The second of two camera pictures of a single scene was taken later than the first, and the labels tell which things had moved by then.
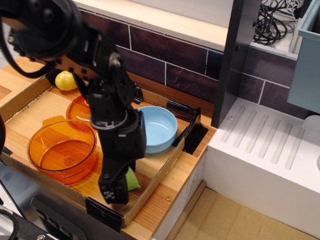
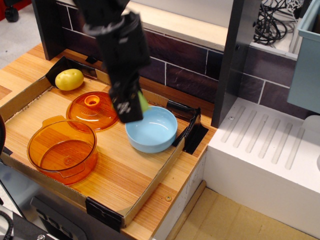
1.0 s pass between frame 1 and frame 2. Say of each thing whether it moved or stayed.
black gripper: moved
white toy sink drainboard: stayed
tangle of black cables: stayed
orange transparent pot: stayed
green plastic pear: moved
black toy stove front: stayed
